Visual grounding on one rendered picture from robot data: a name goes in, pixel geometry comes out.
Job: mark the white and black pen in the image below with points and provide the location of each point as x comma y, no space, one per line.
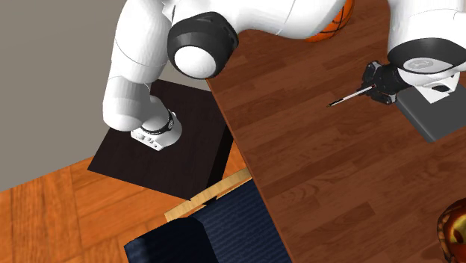
346,98

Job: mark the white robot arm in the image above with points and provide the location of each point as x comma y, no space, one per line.
145,47

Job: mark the grey flat box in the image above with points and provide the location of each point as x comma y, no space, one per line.
433,118

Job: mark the shiny red and gold vase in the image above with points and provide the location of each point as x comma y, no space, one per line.
455,233

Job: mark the brown wooden table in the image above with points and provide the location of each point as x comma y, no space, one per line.
327,164

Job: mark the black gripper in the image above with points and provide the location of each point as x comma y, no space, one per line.
392,79

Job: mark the dark robot stand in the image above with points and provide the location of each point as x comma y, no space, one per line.
174,160

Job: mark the orange basketball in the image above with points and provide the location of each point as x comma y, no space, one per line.
333,30

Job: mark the dark blue wooden-framed chair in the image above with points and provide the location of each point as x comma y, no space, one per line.
236,226

